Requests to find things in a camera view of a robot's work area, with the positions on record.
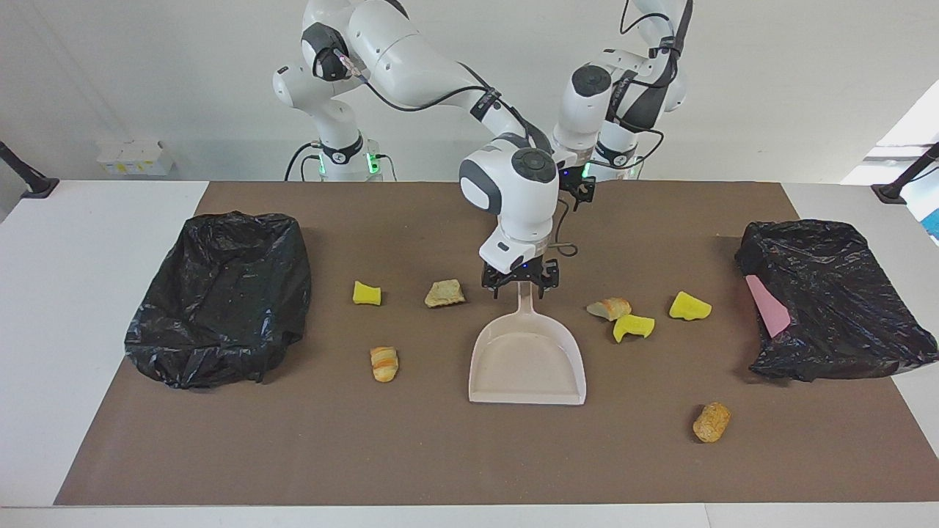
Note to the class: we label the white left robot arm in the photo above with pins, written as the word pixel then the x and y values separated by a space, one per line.
pixel 587 110

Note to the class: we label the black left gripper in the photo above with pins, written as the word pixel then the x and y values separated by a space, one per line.
pixel 579 187

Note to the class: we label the yellow notched sponge piece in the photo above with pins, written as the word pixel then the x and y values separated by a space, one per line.
pixel 632 327

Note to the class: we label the orange striped bread chunk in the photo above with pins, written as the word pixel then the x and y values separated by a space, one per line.
pixel 384 364

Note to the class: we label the black bag lining pink bin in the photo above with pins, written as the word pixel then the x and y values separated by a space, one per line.
pixel 843 293

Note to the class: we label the small yellow sponge piece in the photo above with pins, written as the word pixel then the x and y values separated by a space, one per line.
pixel 366 294

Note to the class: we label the yellow wedge sponge piece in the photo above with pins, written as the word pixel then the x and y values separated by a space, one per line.
pixel 688 306

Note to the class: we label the brown table mat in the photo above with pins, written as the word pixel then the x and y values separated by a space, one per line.
pixel 469 455

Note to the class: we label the black camera stand base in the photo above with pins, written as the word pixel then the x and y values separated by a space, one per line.
pixel 33 185
pixel 891 192

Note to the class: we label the orange striped cone chunk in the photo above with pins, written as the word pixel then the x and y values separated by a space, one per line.
pixel 607 308

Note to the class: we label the beige plastic dustpan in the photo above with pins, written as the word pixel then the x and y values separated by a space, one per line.
pixel 528 359

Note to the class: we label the pink plastic bin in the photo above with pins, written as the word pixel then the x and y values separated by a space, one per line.
pixel 769 308

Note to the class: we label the white wall outlet box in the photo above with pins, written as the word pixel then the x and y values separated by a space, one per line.
pixel 132 158

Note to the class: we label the brown cylindrical sponge chunk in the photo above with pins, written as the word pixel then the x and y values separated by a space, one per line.
pixel 711 423

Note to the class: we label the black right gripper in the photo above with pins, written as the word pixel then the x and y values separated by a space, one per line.
pixel 543 270

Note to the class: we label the blue object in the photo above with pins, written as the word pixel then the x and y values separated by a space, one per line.
pixel 934 224

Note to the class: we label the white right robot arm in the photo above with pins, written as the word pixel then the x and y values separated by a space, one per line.
pixel 411 59

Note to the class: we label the beige crumbly chunk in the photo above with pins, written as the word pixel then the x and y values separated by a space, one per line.
pixel 444 294

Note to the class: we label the black trash bag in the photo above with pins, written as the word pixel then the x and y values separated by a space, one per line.
pixel 220 293

